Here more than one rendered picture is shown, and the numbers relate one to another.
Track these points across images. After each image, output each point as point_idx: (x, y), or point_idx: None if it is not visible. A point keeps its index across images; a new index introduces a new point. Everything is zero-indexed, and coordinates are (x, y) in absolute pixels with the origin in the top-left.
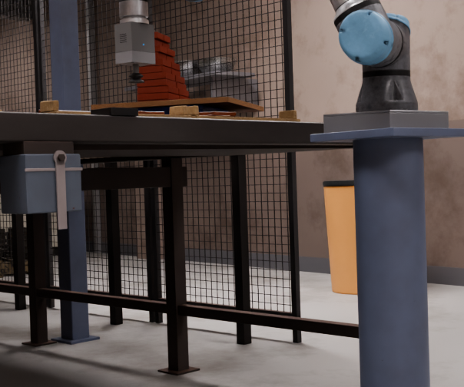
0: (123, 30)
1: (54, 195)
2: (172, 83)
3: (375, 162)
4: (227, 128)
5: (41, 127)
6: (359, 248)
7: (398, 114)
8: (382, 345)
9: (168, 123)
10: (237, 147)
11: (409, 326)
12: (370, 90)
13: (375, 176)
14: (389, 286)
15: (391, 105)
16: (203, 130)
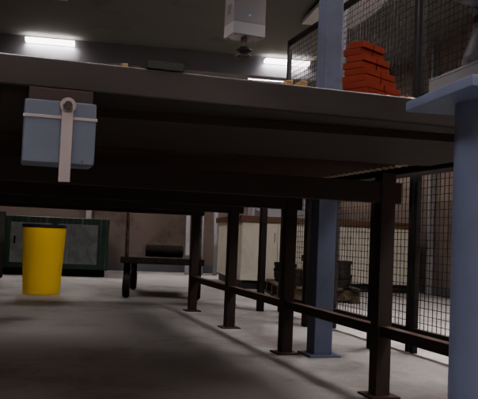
0: (229, 1)
1: (58, 145)
2: (378, 93)
3: (470, 130)
4: (312, 96)
5: (53, 74)
6: (451, 245)
7: None
8: (465, 376)
9: (225, 83)
10: (367, 134)
11: None
12: (473, 39)
13: (468, 149)
14: (477, 296)
15: None
16: (277, 96)
